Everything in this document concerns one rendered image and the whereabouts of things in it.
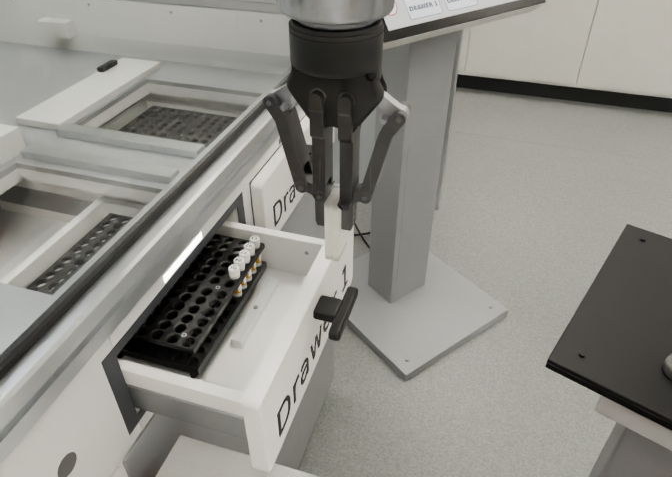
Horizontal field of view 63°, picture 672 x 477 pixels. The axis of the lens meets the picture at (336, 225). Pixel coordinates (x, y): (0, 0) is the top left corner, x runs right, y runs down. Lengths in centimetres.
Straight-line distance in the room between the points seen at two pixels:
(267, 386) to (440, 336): 130
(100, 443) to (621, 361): 60
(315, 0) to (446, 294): 156
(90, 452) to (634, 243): 81
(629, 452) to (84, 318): 70
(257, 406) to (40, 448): 17
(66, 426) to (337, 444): 109
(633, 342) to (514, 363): 100
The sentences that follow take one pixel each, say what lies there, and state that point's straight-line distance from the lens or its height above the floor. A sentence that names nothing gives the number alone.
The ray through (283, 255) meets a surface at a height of 86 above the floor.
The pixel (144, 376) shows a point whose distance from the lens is 57.
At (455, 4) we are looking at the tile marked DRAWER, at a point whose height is 100.
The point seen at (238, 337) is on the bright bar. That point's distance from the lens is 64.
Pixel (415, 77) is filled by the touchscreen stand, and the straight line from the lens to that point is 141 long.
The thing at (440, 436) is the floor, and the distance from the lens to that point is 159.
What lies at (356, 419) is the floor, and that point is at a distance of 159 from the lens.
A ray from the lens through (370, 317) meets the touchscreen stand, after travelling 178.
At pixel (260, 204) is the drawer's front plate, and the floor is 90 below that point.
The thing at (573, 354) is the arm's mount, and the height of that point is 78.
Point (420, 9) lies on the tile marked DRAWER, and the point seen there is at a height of 100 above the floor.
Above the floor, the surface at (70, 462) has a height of 87.
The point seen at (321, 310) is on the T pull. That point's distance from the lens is 57.
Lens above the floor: 132
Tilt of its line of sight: 36 degrees down
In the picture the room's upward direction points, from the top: straight up
